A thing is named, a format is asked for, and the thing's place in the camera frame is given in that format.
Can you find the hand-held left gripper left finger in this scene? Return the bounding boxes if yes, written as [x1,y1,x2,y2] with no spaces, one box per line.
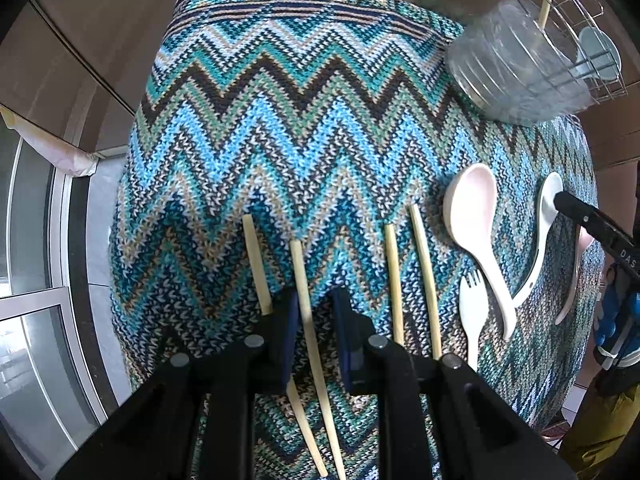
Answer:
[55,287,301,480]

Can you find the white spoon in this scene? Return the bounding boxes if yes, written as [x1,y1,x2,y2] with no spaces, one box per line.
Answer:
[511,171,564,311]

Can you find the zigzag knitted cloth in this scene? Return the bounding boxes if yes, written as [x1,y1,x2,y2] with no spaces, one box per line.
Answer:
[107,0,601,480]

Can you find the beige masking paper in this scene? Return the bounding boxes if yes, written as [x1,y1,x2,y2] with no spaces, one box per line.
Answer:
[0,105,98,177]

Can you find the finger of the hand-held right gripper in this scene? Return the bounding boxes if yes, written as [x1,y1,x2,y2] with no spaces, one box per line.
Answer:
[553,190,640,273]

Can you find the person's olive trouser leg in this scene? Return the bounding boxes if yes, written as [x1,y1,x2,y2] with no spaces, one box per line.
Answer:
[560,360,640,480]

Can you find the clear plastic cup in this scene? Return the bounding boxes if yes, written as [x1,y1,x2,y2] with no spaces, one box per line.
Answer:
[446,0,596,128]

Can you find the person's right hand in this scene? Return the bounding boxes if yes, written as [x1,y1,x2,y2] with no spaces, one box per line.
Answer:
[594,265,640,361]

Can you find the light blue spoon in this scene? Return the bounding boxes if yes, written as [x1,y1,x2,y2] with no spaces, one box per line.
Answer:
[575,26,622,83]

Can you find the small pink spoon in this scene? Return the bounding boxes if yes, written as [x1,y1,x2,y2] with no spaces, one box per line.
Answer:
[554,225,596,326]

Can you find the wire utensil basket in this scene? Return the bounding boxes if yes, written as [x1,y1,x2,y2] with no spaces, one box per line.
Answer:
[517,0,628,108]

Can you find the white spork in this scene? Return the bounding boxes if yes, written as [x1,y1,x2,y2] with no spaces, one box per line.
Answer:
[459,269,490,373]

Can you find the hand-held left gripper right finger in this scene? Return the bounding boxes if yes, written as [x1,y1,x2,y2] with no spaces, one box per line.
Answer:
[332,287,576,480]

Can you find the sliding glass door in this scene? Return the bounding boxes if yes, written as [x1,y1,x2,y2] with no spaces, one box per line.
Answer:
[0,125,131,461]

